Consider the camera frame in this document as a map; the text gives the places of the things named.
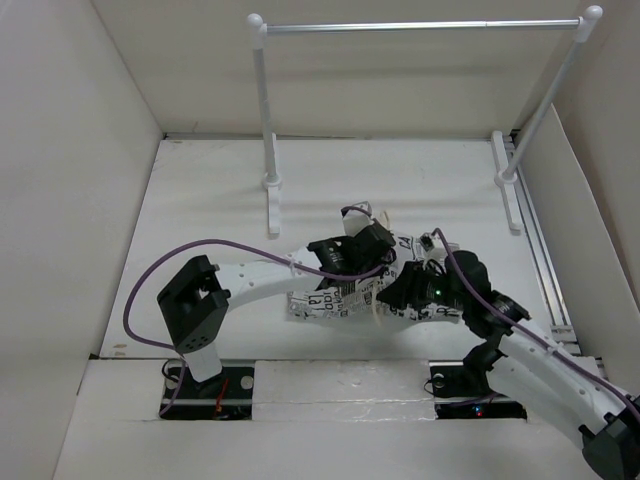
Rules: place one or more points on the newspaper print trousers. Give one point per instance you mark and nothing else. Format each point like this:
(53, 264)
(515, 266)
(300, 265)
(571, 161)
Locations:
(355, 299)

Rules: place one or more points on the beige clothes hanger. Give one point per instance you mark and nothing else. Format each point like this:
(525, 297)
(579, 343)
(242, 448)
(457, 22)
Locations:
(384, 219)

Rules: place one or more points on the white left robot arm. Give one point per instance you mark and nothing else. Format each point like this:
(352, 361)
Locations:
(196, 300)

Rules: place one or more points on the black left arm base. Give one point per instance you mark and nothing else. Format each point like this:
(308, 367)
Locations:
(226, 397)

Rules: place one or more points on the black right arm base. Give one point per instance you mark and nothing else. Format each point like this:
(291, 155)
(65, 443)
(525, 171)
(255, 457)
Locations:
(460, 388)

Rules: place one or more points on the white metal clothes rack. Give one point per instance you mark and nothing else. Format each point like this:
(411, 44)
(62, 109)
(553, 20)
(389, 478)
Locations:
(493, 79)

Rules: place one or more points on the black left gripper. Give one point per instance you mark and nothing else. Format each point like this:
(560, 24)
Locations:
(348, 237)

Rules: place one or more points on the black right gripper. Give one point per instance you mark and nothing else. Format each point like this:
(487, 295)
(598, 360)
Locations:
(406, 287)

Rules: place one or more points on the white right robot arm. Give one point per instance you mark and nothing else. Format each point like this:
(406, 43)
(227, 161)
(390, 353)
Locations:
(518, 360)

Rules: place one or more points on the aluminium rail right side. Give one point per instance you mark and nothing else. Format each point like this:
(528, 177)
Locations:
(523, 221)

